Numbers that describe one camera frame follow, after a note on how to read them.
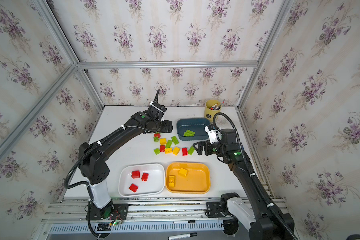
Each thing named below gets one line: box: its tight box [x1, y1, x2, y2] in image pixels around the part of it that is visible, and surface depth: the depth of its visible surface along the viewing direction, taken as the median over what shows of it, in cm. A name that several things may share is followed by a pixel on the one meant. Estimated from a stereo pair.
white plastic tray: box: [118, 163, 166, 198], surface depth 84 cm
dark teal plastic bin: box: [176, 118, 211, 141], surface depth 107 cm
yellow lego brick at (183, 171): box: [179, 167, 188, 177], surface depth 86 cm
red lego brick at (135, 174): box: [131, 170, 141, 179], surface depth 86 cm
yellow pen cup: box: [204, 99, 222, 122], surface depth 106 cm
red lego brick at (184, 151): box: [182, 147, 188, 156], surface depth 95 cm
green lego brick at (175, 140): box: [171, 136, 180, 145], surface depth 103 cm
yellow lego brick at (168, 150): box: [164, 147, 173, 154], surface depth 95 cm
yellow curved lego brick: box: [168, 175, 175, 187], surface depth 85 cm
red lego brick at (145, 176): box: [141, 172, 149, 182], surface depth 86 cm
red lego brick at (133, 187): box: [129, 183, 139, 193], surface depth 82 cm
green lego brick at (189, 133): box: [183, 129, 196, 137], surface depth 105 cm
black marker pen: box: [167, 232, 198, 240], surface depth 68 cm
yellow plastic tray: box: [165, 162, 211, 194], surface depth 85 cm
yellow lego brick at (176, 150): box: [172, 146, 181, 156], surface depth 96 cm
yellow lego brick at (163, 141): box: [159, 138, 167, 146], surface depth 100 cm
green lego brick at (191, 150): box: [188, 145, 195, 156], surface depth 97 cm
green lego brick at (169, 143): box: [165, 139, 173, 149], surface depth 100 cm
